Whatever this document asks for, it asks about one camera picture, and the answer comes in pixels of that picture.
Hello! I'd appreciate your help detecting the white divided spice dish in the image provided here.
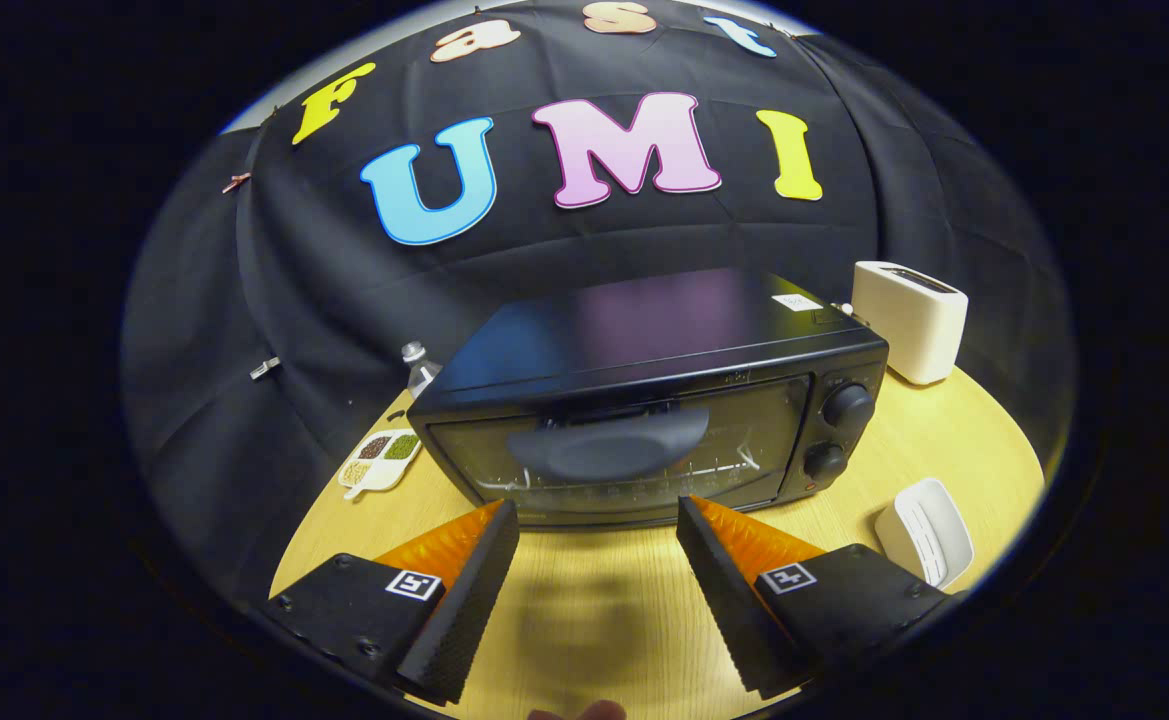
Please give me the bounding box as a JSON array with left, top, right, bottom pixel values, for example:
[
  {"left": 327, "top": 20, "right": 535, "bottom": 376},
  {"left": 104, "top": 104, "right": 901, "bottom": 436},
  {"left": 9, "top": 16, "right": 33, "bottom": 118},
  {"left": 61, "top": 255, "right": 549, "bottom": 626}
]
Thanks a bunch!
[{"left": 339, "top": 428, "right": 423, "bottom": 501}]

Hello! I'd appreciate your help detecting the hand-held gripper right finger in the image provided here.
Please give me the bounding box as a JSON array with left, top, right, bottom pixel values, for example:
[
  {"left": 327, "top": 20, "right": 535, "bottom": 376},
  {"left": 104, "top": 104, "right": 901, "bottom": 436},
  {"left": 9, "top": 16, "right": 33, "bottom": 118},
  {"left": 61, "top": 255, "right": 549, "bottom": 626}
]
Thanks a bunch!
[{"left": 676, "top": 495, "right": 965, "bottom": 701}]

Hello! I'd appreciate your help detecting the clear plastic bottle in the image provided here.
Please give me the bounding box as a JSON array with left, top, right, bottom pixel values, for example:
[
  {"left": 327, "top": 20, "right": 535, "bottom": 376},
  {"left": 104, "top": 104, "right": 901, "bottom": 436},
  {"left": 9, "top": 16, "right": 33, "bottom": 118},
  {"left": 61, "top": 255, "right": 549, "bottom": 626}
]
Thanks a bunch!
[{"left": 401, "top": 342, "right": 443, "bottom": 401}]

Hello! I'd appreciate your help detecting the white bread toaster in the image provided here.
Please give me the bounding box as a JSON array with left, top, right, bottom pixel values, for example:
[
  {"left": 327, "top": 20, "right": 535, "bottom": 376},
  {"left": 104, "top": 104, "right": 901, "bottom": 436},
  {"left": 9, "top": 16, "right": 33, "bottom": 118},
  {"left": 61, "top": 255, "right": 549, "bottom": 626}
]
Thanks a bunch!
[{"left": 852, "top": 260, "right": 969, "bottom": 386}]

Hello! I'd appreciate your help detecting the black toaster oven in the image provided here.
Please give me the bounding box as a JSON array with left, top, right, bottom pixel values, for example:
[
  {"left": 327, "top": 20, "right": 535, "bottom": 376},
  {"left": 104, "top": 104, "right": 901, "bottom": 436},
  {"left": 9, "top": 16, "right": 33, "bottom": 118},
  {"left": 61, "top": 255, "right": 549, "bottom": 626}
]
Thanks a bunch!
[{"left": 406, "top": 265, "right": 890, "bottom": 531}]

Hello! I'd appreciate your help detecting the black backdrop cloth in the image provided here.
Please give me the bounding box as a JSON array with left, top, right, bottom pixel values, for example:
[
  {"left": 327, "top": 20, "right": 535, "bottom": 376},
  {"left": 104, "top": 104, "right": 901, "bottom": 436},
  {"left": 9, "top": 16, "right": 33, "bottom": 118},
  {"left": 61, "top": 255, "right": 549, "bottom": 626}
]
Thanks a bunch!
[{"left": 124, "top": 0, "right": 1075, "bottom": 601}]

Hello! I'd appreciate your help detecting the white rectangular dish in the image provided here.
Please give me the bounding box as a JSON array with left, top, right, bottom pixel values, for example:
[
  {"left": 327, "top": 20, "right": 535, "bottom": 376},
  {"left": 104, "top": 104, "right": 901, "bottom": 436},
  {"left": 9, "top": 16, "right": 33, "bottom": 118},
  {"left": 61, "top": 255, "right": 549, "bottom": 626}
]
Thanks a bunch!
[{"left": 874, "top": 477, "right": 975, "bottom": 591}]

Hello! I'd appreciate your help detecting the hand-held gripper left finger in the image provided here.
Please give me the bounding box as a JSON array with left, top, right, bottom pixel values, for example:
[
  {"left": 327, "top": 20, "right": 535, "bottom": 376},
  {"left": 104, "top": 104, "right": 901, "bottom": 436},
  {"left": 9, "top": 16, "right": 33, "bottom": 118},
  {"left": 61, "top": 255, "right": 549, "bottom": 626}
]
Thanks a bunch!
[{"left": 264, "top": 500, "right": 522, "bottom": 706}]

